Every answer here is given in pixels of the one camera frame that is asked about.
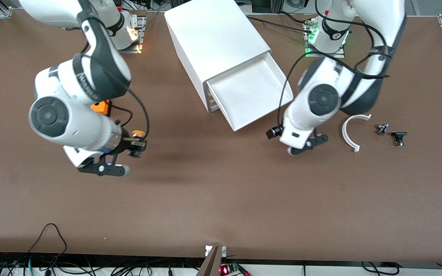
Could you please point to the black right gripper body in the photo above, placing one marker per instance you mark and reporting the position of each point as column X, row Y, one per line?
column 129, row 144

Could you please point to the orange push button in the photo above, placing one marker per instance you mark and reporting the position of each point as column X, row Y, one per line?
column 138, row 133

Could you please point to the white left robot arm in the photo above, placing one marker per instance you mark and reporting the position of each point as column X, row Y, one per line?
column 320, row 99

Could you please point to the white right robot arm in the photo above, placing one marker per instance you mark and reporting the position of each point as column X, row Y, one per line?
column 71, row 122

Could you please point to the small black button part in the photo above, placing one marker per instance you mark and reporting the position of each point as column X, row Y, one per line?
column 399, row 136

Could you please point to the orange box with black base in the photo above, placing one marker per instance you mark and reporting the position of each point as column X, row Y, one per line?
column 104, row 107

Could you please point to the white curved plastic arc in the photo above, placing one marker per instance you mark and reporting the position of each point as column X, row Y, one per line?
column 345, row 136

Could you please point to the small grey metal part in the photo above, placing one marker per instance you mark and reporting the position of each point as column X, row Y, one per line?
column 382, row 129

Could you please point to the circuit board with red LED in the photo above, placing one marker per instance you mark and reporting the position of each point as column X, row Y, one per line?
column 229, row 268

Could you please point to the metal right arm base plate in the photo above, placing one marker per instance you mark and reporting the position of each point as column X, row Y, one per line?
column 138, row 42

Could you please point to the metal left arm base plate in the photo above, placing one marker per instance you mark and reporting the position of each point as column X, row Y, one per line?
column 342, row 53

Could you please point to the white post bracket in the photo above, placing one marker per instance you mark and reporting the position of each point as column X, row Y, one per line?
column 225, row 251

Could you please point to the grey angled post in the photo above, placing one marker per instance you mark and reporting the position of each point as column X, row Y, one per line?
column 211, row 264

